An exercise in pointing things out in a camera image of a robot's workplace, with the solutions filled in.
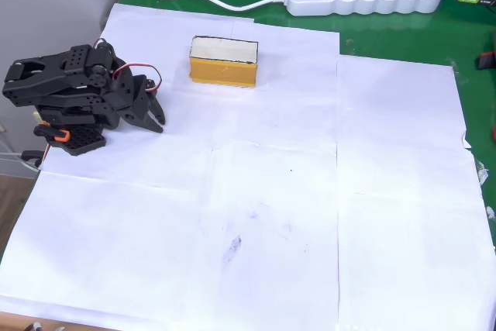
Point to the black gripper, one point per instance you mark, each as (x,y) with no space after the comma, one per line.
(142,113)

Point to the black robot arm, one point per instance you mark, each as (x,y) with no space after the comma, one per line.
(66,87)

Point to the yellow rectangular box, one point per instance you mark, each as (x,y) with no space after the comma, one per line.
(222,73)

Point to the orange black clamp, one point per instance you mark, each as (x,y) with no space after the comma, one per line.
(58,133)

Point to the white paper sheet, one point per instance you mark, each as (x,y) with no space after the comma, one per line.
(403,191)
(97,269)
(252,121)

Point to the green desk mat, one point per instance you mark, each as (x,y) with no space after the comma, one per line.
(387,32)

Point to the small red black object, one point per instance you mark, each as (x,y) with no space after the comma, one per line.
(487,60)

